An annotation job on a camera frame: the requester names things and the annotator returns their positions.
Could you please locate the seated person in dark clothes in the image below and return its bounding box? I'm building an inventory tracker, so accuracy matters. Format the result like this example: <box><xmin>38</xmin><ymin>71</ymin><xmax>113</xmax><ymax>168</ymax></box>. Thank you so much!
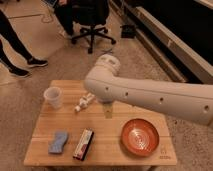
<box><xmin>54</xmin><ymin>0</ymin><xmax>78</xmax><ymax>38</ymax></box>

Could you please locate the small black box on floor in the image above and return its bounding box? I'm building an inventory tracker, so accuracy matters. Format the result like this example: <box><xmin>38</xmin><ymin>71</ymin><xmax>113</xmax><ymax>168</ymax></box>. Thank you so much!
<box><xmin>121</xmin><ymin>25</ymin><xmax>135</xmax><ymax>38</ymax></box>

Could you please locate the standing person in black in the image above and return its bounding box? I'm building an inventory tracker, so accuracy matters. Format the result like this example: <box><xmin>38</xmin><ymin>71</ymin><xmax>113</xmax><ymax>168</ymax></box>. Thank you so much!
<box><xmin>0</xmin><ymin>9</ymin><xmax>48</xmax><ymax>77</ymax></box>

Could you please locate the orange ceramic bowl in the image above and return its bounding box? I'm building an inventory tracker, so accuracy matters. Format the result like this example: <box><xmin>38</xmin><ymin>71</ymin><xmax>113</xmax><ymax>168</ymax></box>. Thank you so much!
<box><xmin>121</xmin><ymin>118</ymin><xmax>159</xmax><ymax>157</ymax></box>

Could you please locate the wooden table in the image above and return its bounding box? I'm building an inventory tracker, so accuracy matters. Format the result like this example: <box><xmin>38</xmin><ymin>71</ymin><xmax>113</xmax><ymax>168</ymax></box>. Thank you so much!
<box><xmin>24</xmin><ymin>80</ymin><xmax>177</xmax><ymax>167</ymax></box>

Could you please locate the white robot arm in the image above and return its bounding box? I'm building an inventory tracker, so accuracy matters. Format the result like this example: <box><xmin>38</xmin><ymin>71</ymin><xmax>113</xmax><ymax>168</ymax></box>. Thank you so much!
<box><xmin>84</xmin><ymin>54</ymin><xmax>213</xmax><ymax>129</ymax></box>

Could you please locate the blue sponge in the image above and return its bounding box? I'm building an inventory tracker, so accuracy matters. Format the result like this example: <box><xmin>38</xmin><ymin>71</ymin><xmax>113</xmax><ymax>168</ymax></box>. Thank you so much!
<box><xmin>48</xmin><ymin>131</ymin><xmax>68</xmax><ymax>154</ymax></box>

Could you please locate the black office chair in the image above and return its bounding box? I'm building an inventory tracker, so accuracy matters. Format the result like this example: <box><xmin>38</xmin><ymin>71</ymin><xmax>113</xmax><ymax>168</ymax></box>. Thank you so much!
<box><xmin>71</xmin><ymin>0</ymin><xmax>116</xmax><ymax>54</ymax></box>

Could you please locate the white plastic bottle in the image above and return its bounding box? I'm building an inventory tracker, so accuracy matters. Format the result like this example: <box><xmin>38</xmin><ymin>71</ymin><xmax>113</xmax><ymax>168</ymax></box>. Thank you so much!
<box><xmin>75</xmin><ymin>93</ymin><xmax>95</xmax><ymax>112</ymax></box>

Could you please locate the translucent plastic cup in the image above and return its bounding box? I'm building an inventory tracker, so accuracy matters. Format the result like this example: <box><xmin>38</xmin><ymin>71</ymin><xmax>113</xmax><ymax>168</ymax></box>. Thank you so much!
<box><xmin>43</xmin><ymin>87</ymin><xmax>62</xmax><ymax>109</ymax></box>

